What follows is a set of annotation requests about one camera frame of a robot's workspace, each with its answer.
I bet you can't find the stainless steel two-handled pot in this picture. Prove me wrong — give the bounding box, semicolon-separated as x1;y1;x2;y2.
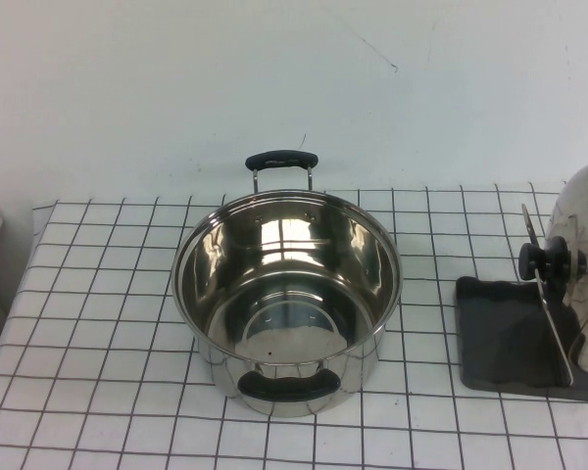
173;150;406;418

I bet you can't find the white black-grid tablecloth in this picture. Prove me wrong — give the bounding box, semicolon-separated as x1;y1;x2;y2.
0;179;588;470

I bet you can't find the grey white box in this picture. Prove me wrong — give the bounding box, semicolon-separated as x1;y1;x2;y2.
0;203;36;381

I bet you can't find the dark tray wire lid rack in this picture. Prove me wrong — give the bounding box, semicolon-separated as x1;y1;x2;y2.
454;203;588;393

